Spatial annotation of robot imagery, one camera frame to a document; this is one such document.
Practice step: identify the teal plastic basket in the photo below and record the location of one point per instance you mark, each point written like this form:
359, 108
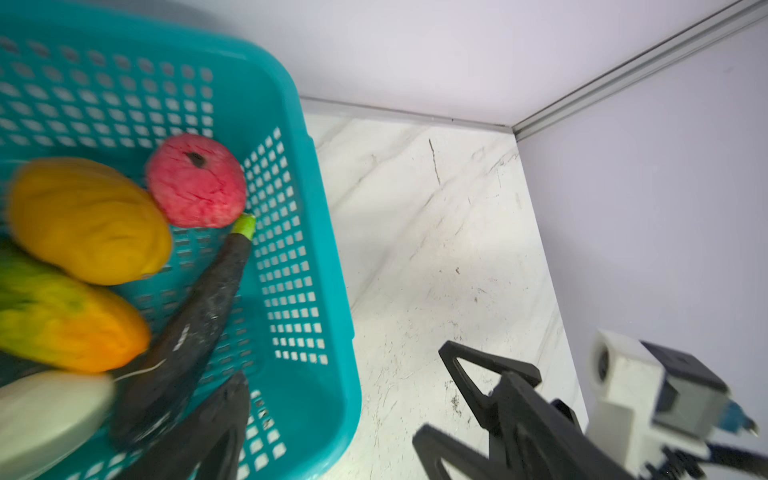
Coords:
172, 301

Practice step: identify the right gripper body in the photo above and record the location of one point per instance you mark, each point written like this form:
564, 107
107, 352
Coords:
536, 441

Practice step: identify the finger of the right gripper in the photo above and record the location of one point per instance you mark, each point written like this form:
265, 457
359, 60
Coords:
471, 371
434, 447

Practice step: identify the dark toy eggplant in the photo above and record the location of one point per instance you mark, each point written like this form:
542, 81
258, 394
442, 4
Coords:
154, 398

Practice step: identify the yellow toy mango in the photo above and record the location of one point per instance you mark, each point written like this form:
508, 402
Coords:
87, 219

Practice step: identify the white toy radish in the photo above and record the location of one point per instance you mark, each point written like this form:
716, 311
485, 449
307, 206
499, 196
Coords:
47, 416

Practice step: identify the pink toy fruit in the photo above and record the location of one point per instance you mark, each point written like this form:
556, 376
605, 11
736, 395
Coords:
196, 182

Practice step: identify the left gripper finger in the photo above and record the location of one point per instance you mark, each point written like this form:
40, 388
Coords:
206, 444

